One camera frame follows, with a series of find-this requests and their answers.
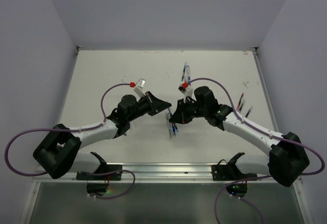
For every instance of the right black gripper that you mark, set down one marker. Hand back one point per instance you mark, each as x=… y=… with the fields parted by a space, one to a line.
x=178 y=116

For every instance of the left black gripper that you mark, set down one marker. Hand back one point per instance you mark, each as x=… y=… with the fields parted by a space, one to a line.
x=156 y=104

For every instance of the grey pen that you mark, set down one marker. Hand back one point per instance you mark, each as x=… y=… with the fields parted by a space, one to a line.
x=169 y=126

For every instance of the clear pen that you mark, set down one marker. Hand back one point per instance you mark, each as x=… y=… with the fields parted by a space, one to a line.
x=173 y=129

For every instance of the blue capped pen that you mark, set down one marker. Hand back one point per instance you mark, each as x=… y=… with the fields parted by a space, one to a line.
x=188 y=72

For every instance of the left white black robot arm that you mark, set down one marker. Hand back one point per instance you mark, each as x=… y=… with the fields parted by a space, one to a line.
x=59 y=152

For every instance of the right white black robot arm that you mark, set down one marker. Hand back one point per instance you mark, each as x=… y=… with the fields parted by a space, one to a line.
x=283 y=158

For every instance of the red pen cap right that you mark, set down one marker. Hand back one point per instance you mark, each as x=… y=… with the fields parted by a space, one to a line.
x=240 y=101

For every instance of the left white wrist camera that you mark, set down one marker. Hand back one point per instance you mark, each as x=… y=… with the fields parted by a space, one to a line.
x=138 y=88

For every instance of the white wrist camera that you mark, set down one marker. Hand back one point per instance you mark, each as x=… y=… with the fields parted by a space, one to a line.
x=186 y=89
x=138 y=88

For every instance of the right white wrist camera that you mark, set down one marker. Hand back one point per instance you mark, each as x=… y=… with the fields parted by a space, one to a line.
x=186 y=89

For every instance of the aluminium mounting rail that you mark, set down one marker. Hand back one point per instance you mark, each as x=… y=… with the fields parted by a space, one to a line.
x=165 y=172

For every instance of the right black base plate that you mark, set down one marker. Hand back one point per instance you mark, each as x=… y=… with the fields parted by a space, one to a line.
x=228 y=171

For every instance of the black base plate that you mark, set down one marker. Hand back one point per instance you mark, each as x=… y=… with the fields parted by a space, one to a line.
x=228 y=171
x=92 y=167

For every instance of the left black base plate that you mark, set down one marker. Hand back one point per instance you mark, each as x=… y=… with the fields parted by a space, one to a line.
x=92 y=167

